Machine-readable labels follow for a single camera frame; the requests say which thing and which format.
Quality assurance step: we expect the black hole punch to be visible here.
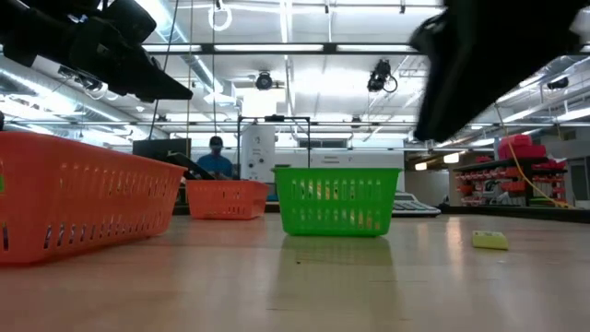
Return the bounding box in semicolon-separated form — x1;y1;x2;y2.
164;152;216;182

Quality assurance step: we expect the person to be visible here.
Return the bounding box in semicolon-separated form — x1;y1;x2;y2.
195;135;235;181

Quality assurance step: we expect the shelf rack with red bins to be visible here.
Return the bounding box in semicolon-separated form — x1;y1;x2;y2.
453;156;569;208

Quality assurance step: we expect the grey desk calculator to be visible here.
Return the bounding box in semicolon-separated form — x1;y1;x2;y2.
391;192;443;219

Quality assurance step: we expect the red storage box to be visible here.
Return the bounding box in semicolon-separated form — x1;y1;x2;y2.
497;134;548;160

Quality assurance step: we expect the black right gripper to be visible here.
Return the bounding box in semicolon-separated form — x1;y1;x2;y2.
409;0;590;143

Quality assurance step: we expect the white machine cabinet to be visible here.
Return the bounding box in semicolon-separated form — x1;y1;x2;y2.
240;124;277;184

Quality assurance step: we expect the round black ceiling fixture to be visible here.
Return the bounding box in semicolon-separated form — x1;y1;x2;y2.
254;70;275;92

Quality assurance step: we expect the white hanging ring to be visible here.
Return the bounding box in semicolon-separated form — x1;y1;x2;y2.
207;3;233;33

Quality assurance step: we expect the black metal table frame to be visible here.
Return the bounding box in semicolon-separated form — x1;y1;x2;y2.
173;201;590;223

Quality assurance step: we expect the yellow cable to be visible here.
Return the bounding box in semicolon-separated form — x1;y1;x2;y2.
495;105;575;209

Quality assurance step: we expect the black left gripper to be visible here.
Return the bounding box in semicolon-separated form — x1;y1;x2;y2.
68;0;195;104

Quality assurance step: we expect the black monitor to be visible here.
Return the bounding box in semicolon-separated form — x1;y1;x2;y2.
132;137;193;163

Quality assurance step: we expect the yellow eraser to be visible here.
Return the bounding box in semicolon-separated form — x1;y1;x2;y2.
471;230;511;252

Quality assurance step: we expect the black metal background frame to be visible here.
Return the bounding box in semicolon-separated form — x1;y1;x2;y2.
236;114;313;182

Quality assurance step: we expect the green slotted plastic bin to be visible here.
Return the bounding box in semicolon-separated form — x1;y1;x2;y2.
271;167;404;238

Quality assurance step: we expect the black overhead camera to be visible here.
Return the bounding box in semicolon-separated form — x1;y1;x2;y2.
366;58;399;94

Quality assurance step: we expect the large orange slotted bin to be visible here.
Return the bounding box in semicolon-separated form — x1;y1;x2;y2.
0;131;189;266

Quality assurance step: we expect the small orange slotted bin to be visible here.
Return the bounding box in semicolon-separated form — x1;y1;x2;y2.
184;179;271;221

